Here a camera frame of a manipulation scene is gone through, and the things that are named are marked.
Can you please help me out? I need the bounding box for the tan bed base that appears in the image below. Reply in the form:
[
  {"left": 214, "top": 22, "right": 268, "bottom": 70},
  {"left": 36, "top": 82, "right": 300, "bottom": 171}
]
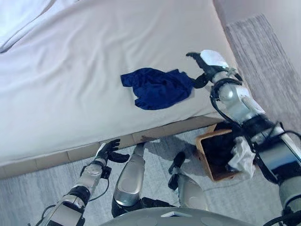
[{"left": 0, "top": 115, "right": 221, "bottom": 180}]

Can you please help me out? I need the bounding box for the dark blue garment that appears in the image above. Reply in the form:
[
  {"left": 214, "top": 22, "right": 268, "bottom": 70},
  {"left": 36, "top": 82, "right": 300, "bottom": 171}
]
[{"left": 120, "top": 67, "right": 196, "bottom": 111}]

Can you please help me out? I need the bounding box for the grey robot torso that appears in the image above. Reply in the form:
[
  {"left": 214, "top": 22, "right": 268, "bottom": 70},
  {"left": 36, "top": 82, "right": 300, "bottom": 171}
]
[{"left": 98, "top": 207, "right": 246, "bottom": 226}]

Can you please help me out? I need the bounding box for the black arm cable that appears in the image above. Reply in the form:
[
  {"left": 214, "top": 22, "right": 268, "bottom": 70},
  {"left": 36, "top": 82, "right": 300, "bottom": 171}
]
[
  {"left": 79, "top": 164, "right": 111, "bottom": 203},
  {"left": 208, "top": 80, "right": 301, "bottom": 151}
]

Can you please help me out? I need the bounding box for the white duvet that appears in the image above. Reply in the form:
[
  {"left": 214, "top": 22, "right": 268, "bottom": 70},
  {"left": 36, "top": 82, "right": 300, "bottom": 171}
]
[{"left": 0, "top": 0, "right": 79, "bottom": 54}]

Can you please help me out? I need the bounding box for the white garment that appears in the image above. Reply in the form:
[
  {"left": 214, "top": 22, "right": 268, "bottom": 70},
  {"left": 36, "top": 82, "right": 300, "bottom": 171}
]
[{"left": 226, "top": 135, "right": 257, "bottom": 179}]

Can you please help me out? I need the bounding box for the brown wicker basket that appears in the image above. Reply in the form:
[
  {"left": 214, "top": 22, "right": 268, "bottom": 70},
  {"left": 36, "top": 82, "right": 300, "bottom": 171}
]
[{"left": 195, "top": 123, "right": 257, "bottom": 182}]

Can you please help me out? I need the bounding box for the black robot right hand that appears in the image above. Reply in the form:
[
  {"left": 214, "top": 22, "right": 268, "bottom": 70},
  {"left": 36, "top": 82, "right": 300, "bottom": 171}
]
[{"left": 185, "top": 49, "right": 230, "bottom": 90}]

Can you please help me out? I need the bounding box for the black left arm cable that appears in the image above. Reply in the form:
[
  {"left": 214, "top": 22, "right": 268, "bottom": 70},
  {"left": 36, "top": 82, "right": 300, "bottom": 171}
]
[{"left": 79, "top": 164, "right": 111, "bottom": 203}]

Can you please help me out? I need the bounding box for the silver robot leg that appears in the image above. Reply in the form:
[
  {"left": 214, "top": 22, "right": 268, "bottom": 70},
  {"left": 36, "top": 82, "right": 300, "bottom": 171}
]
[
  {"left": 167, "top": 151, "right": 210, "bottom": 212},
  {"left": 111, "top": 143, "right": 146, "bottom": 219}
]

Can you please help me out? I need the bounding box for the silver robot left leg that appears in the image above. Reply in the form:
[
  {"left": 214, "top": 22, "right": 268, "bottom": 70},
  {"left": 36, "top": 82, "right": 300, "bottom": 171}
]
[{"left": 111, "top": 143, "right": 146, "bottom": 219}]

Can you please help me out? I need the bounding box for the silver robot right leg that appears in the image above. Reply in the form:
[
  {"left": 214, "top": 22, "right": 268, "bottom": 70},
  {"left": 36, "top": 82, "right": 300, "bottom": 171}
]
[{"left": 167, "top": 151, "right": 210, "bottom": 212}]

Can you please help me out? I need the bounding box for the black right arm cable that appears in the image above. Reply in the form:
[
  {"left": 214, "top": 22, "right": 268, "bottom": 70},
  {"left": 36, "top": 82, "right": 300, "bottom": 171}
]
[{"left": 208, "top": 80, "right": 301, "bottom": 151}]

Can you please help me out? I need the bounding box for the black garment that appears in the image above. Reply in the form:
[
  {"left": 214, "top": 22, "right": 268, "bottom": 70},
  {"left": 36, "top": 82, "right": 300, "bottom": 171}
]
[{"left": 201, "top": 129, "right": 238, "bottom": 166}]

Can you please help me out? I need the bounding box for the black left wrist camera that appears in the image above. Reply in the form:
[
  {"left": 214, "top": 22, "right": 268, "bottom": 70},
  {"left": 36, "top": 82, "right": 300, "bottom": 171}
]
[{"left": 101, "top": 165, "right": 112, "bottom": 180}]

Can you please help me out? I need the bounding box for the bed with beige cover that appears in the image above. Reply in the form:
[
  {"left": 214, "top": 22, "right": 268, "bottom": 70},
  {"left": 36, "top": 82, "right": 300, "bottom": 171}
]
[{"left": 0, "top": 0, "right": 248, "bottom": 168}]

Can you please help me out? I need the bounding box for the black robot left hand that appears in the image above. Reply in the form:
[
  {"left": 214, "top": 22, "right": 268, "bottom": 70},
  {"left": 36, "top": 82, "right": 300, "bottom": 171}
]
[{"left": 95, "top": 138, "right": 131, "bottom": 165}]

